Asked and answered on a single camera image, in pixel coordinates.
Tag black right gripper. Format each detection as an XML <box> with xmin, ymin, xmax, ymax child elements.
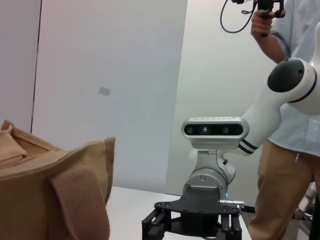
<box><xmin>141</xmin><ymin>193</ymin><xmax>244</xmax><ymax>240</ymax></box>

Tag black handheld controller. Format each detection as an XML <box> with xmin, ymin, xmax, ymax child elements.
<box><xmin>257</xmin><ymin>0</ymin><xmax>286</xmax><ymax>38</ymax></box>

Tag dark controller cable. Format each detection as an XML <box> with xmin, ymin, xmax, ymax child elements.
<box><xmin>219</xmin><ymin>0</ymin><xmax>260</xmax><ymax>34</ymax></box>

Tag khaki trousers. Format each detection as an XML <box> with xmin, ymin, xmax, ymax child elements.
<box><xmin>248</xmin><ymin>139</ymin><xmax>320</xmax><ymax>240</ymax></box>

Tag person in light shirt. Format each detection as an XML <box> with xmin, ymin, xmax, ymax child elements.
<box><xmin>268</xmin><ymin>0</ymin><xmax>320</xmax><ymax>159</ymax></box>

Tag person's bare forearm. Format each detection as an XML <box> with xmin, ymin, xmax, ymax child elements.
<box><xmin>252</xmin><ymin>31</ymin><xmax>292</xmax><ymax>65</ymax></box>

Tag white background equipment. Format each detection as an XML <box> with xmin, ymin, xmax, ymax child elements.
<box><xmin>294</xmin><ymin>181</ymin><xmax>320</xmax><ymax>224</ymax></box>

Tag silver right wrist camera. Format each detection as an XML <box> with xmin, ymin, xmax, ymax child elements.
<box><xmin>181</xmin><ymin>116</ymin><xmax>250</xmax><ymax>151</ymax></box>

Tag khaki fabric food bag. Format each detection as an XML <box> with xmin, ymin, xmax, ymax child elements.
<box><xmin>0</xmin><ymin>119</ymin><xmax>116</xmax><ymax>240</ymax></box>

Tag silver wrist camera mount bracket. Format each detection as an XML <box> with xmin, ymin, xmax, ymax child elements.
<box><xmin>196</xmin><ymin>149</ymin><xmax>221</xmax><ymax>173</ymax></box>

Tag person's hand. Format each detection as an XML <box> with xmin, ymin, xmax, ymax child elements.
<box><xmin>250</xmin><ymin>9</ymin><xmax>274</xmax><ymax>39</ymax></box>

